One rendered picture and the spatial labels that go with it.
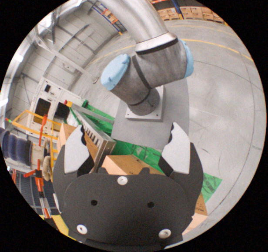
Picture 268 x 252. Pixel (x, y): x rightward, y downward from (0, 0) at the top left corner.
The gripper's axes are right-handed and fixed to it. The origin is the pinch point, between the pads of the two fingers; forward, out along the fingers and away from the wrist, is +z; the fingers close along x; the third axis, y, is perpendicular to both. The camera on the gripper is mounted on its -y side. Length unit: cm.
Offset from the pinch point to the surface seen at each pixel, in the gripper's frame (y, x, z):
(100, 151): 64, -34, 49
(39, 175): 34, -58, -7
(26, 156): 27, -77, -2
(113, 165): 70, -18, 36
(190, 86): 0, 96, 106
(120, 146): 104, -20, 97
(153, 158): 93, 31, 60
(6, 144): 11, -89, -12
